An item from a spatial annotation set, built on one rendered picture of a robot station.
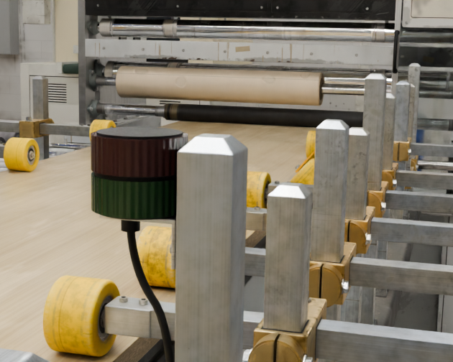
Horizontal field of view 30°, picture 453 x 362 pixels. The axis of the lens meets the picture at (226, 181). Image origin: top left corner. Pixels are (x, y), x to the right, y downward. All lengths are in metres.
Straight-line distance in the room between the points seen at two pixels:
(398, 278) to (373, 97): 0.50
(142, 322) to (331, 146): 0.31
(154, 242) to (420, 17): 2.05
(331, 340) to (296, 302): 0.07
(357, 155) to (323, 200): 0.25
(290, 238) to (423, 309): 2.57
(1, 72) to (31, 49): 0.52
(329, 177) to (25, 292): 0.42
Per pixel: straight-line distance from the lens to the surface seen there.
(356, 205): 1.24
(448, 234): 1.29
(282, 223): 0.75
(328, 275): 0.98
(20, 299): 1.09
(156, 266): 1.09
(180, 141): 0.50
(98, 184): 0.51
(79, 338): 0.87
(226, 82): 3.15
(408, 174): 1.78
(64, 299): 0.87
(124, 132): 0.51
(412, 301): 3.30
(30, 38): 10.72
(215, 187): 0.49
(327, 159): 0.98
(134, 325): 0.86
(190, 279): 0.51
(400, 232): 1.29
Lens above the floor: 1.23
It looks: 10 degrees down
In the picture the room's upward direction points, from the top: 1 degrees clockwise
